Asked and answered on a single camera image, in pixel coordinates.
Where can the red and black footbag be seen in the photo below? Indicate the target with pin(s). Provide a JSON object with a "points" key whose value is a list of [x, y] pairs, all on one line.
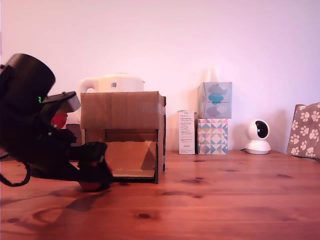
{"points": [[91, 187]]}

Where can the cardboard dice tower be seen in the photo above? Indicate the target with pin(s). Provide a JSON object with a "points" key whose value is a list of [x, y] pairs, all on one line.
{"points": [[120, 110]]}

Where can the small dark grey box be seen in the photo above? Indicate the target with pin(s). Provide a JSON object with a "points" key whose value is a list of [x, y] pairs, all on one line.
{"points": [[75, 132]]}

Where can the red glass footed bowl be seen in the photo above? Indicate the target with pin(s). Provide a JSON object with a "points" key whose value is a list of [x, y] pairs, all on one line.
{"points": [[60, 120]]}

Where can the white electric kettle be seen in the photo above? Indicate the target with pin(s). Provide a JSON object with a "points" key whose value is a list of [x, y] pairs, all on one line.
{"points": [[120, 83]]}

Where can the narrow white printed box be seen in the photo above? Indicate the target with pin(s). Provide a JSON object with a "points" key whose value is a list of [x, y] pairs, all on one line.
{"points": [[186, 132]]}

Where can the geometric pattern tissue box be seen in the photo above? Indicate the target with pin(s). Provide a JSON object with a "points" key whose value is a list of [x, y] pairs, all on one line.
{"points": [[212, 136]]}

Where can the grey cloud print tissue box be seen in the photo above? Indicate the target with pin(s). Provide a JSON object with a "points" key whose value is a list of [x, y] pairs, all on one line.
{"points": [[215, 100]]}

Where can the beige paw print bag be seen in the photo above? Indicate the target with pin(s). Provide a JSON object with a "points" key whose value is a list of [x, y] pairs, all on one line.
{"points": [[305, 130]]}

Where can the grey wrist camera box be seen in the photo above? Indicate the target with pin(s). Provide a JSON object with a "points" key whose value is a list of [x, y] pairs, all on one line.
{"points": [[71, 102]]}

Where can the small white round camera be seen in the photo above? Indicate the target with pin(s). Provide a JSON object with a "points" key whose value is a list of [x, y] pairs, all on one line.
{"points": [[258, 140]]}

